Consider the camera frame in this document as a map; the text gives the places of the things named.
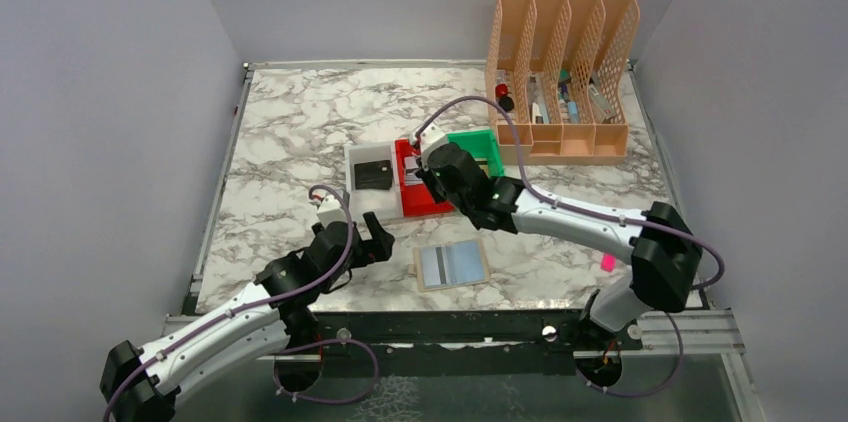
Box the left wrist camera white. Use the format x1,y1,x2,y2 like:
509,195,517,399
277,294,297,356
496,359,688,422
316,195,352,228

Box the black credit card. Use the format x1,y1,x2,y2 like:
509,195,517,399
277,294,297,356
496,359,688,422
353,159,394,191

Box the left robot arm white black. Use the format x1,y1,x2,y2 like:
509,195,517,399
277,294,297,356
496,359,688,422
100,211,395,421

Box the green plastic bin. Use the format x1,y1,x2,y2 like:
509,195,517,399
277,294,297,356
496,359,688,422
447,129,505,176

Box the red black item in organizer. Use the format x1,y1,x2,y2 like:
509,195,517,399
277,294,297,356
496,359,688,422
494,83,515,113

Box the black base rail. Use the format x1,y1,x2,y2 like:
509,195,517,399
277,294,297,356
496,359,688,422
272,309,609,378

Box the pink highlighter marker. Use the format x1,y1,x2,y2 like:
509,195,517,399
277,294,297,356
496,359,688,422
600,254,617,272

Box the silver credit card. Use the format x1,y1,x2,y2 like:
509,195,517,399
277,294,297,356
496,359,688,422
403,156,423,186

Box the white plastic bin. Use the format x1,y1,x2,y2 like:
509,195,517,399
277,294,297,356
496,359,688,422
344,142,403,222

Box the orange mesh file organizer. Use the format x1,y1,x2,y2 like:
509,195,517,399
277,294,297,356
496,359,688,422
484,0,640,165

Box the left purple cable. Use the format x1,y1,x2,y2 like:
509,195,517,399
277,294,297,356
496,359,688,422
101,184,380,422

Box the stationery items in organizer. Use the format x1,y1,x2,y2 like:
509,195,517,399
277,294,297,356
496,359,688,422
527,69,619,124

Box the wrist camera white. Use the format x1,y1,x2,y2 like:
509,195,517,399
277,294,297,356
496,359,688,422
412,123,449,158
316,195,352,228

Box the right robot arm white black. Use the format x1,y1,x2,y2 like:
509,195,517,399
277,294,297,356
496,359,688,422
416,143,703,335

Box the red plastic bin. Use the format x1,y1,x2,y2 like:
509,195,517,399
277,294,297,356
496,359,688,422
395,139,454,218

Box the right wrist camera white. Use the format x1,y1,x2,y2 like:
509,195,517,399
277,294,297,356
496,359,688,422
412,123,449,158

